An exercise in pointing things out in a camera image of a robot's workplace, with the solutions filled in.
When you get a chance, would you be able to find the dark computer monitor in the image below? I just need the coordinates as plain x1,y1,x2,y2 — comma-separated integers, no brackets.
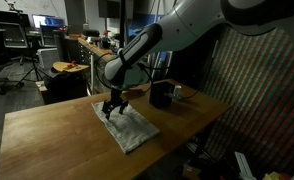
0,8,31,29

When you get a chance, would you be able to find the blue panel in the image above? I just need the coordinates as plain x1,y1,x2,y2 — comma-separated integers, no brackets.
126,14,155,38

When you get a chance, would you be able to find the white terry cloth towel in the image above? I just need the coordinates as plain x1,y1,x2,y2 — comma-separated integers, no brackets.
91,101,161,155

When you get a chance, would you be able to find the wooden workbench with drawers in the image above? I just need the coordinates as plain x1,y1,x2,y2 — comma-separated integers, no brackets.
77,35,121,96

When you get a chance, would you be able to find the black wall screen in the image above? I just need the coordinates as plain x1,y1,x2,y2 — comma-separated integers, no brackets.
98,0,121,19

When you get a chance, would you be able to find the lit computer monitor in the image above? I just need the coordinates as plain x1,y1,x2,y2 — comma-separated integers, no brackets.
31,13,66,29

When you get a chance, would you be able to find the black high-back office chair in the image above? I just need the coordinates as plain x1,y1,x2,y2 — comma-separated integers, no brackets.
39,24,61,48

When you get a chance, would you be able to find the black plastic crate box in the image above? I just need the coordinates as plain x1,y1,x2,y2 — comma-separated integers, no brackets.
149,81,175,110

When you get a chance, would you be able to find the black bulky bag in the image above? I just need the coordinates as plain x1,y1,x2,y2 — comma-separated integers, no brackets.
43,71,88,105

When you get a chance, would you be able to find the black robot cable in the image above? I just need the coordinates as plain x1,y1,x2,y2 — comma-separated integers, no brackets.
183,39,220,101

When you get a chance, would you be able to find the small round wooden table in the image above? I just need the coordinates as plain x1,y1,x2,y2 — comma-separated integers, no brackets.
52,60,90,74

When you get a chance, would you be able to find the black mesh office chair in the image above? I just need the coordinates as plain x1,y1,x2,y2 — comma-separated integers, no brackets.
0,21,30,66

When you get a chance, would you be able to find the small red object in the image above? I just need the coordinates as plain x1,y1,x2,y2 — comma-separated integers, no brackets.
66,60,78,70

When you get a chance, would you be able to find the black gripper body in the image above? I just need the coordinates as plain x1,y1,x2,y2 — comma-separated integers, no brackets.
104,85,127,107

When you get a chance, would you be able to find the white plastic object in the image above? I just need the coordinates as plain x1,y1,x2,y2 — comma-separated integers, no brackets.
234,151,256,180

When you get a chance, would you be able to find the white paper cup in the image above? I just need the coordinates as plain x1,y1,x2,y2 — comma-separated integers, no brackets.
172,84,183,101

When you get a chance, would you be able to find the colourful striped curtain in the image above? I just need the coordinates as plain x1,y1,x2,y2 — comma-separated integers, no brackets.
186,24,294,180

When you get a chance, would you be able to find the yellow-green object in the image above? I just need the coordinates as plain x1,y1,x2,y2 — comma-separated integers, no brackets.
261,171,283,180

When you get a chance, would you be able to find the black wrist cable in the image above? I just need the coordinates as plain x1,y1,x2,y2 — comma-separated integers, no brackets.
96,49,155,101

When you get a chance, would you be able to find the vertical metal pole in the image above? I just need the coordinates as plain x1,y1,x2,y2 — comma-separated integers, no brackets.
119,0,127,49

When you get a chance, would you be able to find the black tripod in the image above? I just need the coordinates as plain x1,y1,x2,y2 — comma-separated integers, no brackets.
15,49,53,88

